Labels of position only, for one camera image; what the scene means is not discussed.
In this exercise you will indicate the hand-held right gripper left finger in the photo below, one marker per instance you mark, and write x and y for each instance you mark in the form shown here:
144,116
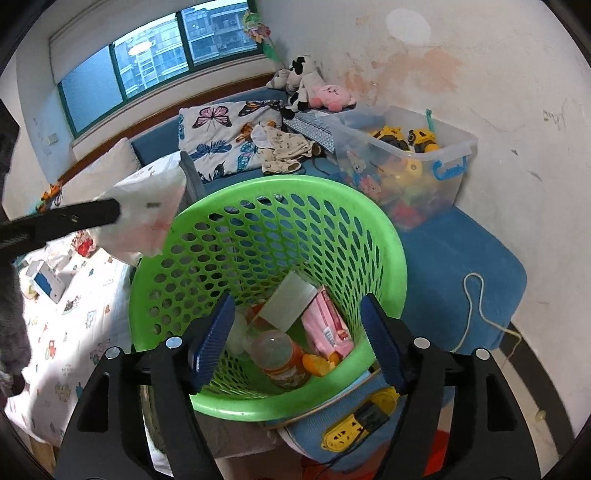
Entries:
212,341

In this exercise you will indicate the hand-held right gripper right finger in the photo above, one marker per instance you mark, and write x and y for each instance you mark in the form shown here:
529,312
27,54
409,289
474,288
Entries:
383,341

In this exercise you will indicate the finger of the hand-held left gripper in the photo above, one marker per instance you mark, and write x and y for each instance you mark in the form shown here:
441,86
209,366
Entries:
78,219

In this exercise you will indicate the clear plastic container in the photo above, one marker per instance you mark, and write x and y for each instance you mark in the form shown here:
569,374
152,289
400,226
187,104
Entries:
238,332

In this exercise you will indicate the pink carton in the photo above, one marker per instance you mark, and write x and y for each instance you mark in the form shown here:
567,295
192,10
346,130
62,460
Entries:
323,323

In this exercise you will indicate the orange peel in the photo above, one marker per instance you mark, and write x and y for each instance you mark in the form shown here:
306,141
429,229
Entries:
321,362

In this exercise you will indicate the clear bottle orange label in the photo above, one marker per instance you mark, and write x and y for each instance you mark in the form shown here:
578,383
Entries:
281,364

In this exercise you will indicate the green plastic basket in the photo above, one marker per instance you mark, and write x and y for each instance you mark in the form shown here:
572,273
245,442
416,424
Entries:
323,221

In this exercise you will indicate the orange plush toy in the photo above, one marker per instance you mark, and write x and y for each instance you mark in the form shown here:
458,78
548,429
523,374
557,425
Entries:
51,193

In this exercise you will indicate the beige cushion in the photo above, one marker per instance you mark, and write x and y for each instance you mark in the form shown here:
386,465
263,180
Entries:
111,166

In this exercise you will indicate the small white and blue box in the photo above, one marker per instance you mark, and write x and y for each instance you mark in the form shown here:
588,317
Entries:
46,281

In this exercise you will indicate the yellow power strip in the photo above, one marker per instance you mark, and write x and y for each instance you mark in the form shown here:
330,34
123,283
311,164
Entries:
341,436

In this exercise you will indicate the printed white blanket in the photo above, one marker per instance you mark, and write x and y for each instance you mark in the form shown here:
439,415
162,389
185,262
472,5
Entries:
69,332

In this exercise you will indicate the butterfly print pillow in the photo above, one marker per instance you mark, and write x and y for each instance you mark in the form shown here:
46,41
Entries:
217,138

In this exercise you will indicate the pile of colourful toys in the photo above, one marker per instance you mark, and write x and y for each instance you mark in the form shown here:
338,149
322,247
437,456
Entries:
406,180

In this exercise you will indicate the clear plastic storage box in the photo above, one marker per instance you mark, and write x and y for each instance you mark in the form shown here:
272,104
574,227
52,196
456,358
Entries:
438,184

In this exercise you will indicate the window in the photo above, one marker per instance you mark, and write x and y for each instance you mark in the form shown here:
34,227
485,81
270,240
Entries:
152,60

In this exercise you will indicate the beige printed garment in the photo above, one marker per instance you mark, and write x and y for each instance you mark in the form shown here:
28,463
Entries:
281,150

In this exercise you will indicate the yellow toy truck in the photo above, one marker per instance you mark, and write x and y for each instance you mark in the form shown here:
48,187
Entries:
390,137
424,141

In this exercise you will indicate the grey patterned cushion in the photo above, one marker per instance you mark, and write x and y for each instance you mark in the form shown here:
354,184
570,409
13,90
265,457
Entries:
314,127

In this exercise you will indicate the pink plush toy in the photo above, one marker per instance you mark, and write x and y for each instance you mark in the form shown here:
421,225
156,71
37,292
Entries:
330,96

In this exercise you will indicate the paper pinwheel decoration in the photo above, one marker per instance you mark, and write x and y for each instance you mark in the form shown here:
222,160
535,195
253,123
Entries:
261,32

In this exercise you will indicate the black and white plush cow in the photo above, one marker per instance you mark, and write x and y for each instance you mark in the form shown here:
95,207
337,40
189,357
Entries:
300,74

